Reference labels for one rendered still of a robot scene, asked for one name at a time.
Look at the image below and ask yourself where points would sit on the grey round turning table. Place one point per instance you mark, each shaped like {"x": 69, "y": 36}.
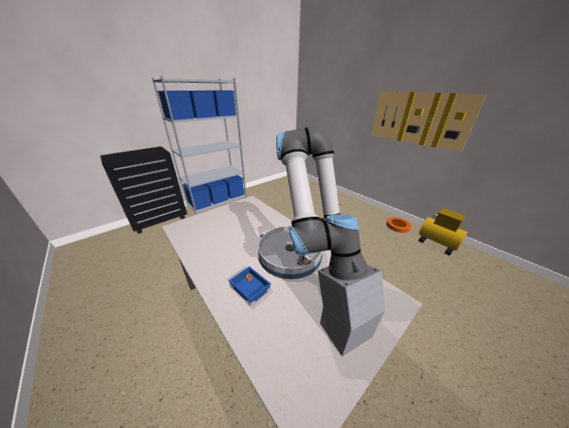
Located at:
{"x": 278, "y": 256}

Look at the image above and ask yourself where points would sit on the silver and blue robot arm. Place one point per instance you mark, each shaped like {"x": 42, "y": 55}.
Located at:
{"x": 310, "y": 234}

